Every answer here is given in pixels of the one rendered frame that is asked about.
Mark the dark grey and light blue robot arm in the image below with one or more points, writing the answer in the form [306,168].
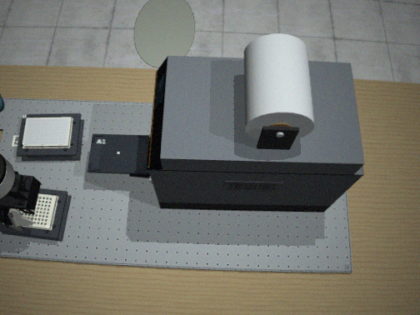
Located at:
[7,174]

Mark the white label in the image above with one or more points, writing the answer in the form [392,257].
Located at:
[15,141]

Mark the white roll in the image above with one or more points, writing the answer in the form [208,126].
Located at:
[277,86]

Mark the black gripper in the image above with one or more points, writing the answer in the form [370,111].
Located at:
[12,217]

